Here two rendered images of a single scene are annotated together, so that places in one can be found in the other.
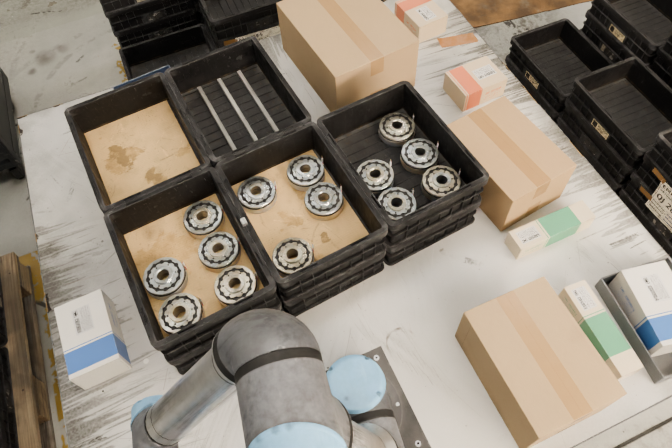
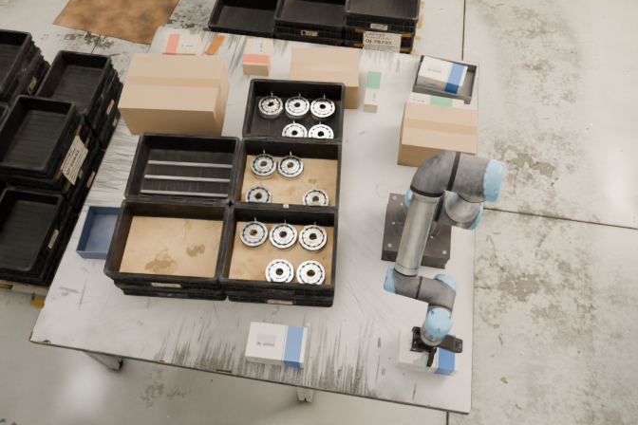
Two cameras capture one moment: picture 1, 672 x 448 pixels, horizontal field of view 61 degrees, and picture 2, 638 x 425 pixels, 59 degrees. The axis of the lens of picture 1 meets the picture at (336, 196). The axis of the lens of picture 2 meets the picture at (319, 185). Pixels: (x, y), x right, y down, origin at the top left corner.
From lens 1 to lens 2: 1.18 m
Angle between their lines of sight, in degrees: 31
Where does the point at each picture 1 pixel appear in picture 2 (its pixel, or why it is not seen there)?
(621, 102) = (299, 12)
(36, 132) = (58, 329)
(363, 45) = (201, 83)
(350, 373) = not seen: hidden behind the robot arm
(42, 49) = not seen: outside the picture
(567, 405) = (469, 134)
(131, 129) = (140, 249)
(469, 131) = (302, 76)
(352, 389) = not seen: hidden behind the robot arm
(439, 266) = (355, 147)
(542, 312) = (422, 114)
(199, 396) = (426, 224)
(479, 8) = (141, 27)
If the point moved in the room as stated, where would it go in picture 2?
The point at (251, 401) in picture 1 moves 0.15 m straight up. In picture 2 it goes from (468, 177) to (481, 146)
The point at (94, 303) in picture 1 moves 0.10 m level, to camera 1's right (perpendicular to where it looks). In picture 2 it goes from (259, 328) to (274, 304)
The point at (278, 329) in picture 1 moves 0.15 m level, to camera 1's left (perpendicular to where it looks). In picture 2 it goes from (444, 155) to (423, 195)
